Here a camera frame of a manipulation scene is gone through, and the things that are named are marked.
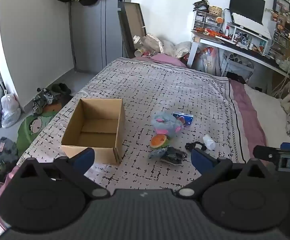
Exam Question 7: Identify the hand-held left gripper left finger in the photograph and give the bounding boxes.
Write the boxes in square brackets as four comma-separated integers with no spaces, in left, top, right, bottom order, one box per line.
[18,147,110,199]

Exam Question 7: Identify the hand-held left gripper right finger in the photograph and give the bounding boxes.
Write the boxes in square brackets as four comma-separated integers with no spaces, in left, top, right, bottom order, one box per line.
[177,147,275,197]

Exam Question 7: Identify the brown cardboard box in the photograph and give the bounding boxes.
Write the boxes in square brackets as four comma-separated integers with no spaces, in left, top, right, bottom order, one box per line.
[61,98,126,166]

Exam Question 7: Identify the dark blue cloth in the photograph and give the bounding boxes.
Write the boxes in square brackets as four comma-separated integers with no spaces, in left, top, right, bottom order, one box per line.
[148,147,188,166]

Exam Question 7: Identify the orange slice plush toy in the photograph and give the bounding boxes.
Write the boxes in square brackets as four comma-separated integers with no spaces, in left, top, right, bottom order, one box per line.
[150,134,170,149]

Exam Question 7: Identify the grey plush toy pink ears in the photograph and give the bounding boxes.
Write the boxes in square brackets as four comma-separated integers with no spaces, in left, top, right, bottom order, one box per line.
[151,111,185,138]

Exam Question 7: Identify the black hair band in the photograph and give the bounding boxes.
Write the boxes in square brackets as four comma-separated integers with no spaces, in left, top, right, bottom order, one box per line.
[185,141,208,152]

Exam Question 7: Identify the white plastic bottle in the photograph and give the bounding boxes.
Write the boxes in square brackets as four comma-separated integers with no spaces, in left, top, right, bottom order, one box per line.
[202,134,217,151]

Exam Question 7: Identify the blue tissue packet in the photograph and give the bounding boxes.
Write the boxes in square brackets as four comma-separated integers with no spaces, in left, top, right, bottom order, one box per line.
[172,112,194,128]

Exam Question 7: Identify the white pillow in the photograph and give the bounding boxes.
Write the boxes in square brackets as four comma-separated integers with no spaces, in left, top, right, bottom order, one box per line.
[243,84,290,146]

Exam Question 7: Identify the green cartoon floor mat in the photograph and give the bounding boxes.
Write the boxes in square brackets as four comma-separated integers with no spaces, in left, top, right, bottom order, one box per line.
[16,104,61,156]

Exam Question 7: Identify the pair of patterned sneakers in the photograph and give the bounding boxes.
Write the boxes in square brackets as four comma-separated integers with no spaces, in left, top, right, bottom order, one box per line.
[32,88,54,116]

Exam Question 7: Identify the dark slippers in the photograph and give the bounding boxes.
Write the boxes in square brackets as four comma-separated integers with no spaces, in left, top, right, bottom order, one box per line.
[50,82,72,96]

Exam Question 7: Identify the dark clothing pile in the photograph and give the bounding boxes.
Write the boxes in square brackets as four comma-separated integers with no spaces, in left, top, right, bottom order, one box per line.
[0,136,20,181]

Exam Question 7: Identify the white plastic bag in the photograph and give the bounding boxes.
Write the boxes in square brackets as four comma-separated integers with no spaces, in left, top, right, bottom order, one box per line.
[0,93,22,128]

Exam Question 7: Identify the white desk dark top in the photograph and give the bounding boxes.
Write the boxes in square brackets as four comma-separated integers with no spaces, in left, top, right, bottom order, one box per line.
[186,29,290,94]

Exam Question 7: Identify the crumpled plastic bags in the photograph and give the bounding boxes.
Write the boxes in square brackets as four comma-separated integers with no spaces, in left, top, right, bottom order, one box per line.
[142,33,193,60]

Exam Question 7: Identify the white keyboard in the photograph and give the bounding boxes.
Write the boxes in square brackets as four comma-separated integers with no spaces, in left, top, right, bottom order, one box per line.
[231,12,272,38]

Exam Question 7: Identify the clear plastic bottle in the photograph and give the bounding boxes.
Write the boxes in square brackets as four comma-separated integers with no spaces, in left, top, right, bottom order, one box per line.
[132,35,145,51]

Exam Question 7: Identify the grey door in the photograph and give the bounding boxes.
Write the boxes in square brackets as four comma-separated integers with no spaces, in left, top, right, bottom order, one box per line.
[69,0,132,73]

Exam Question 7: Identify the white drawer organizer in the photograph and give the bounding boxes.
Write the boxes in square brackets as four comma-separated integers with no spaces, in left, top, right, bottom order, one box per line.
[192,10,223,32]

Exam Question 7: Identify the flat leaning cardboard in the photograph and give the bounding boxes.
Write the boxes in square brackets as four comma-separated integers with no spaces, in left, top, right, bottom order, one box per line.
[117,2,147,58]

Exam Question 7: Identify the black computer monitor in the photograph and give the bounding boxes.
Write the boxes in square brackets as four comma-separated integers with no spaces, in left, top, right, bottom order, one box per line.
[229,0,266,26]

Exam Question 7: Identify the wicker basket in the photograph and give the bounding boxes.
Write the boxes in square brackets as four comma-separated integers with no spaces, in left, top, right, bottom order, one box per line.
[208,5,222,16]

